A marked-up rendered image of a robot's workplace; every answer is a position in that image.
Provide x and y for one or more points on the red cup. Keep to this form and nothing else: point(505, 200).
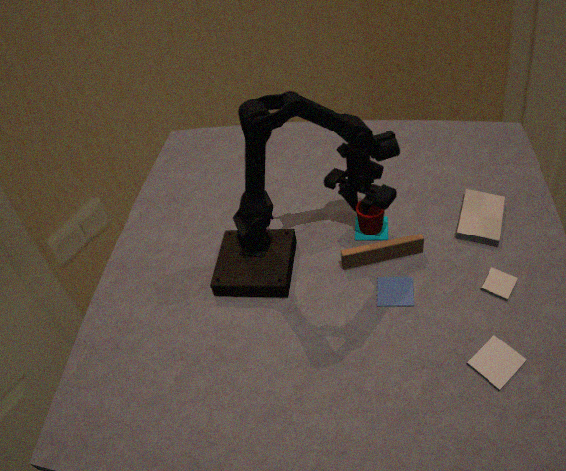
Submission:
point(371, 223)

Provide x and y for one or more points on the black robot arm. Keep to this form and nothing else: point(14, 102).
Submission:
point(255, 209)

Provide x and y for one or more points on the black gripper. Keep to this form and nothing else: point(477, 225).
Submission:
point(381, 196)

